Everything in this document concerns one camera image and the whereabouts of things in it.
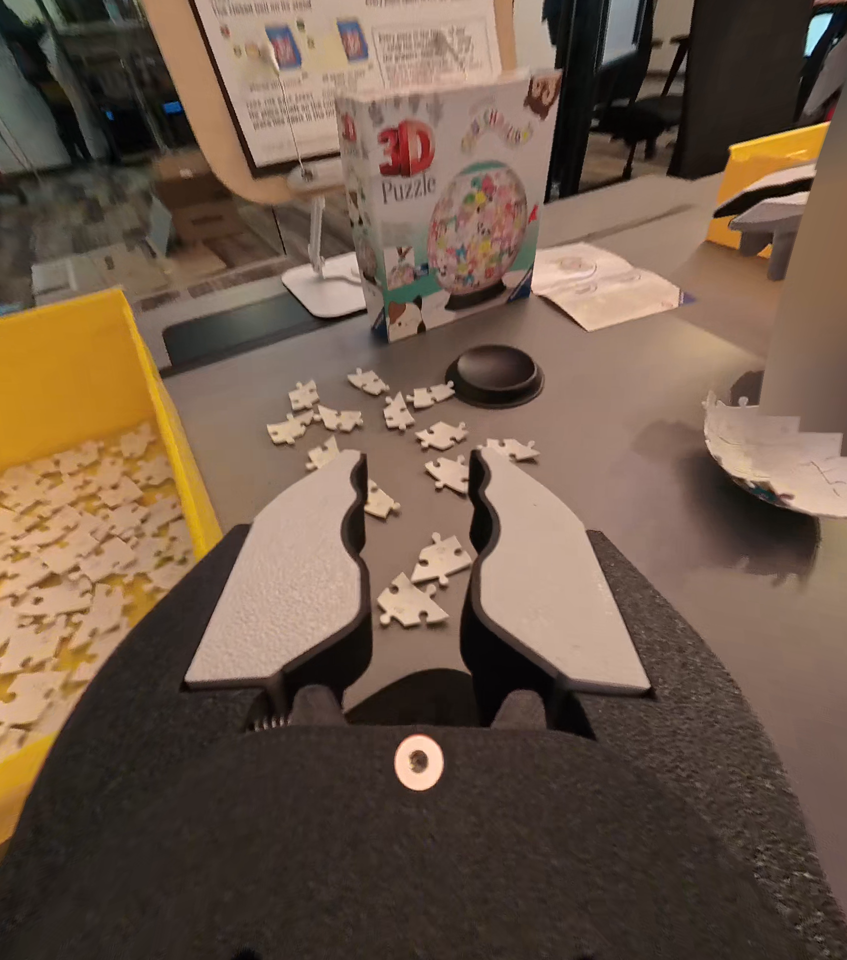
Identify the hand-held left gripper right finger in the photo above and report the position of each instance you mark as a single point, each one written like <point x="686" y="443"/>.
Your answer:
<point x="559" y="600"/>

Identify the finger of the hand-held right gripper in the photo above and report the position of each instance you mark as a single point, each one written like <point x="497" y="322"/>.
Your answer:
<point x="776" y="225"/>
<point x="769" y="189"/>

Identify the yellow storage bin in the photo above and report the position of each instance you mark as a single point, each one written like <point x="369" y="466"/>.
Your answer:
<point x="761" y="153"/>
<point x="34" y="375"/>

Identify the scattered loose puzzle pieces group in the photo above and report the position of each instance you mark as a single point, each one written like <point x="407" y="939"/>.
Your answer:
<point x="442" y="558"/>

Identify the assembled white puzzle section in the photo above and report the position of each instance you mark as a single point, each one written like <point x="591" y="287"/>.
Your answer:
<point x="806" y="465"/>

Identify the black round ball stand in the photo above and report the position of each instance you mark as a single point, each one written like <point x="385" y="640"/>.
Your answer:
<point x="494" y="375"/>

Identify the heap of small puzzle pieces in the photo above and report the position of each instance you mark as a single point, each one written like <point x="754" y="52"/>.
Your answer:
<point x="49" y="570"/>

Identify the white instruction leaflet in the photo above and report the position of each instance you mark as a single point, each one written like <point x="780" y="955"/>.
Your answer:
<point x="604" y="285"/>

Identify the black office chair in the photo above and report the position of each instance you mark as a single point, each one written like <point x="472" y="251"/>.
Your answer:
<point x="649" y="117"/>

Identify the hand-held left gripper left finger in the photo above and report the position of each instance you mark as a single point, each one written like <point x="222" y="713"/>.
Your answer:
<point x="281" y="600"/>

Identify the colourful puzzle box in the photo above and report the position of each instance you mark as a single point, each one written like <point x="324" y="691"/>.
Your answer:
<point x="446" y="195"/>

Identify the cardboard box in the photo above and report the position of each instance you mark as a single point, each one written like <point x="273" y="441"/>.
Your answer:
<point x="199" y="210"/>

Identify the dark blue panel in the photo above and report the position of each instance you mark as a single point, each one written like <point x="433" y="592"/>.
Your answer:
<point x="229" y="333"/>

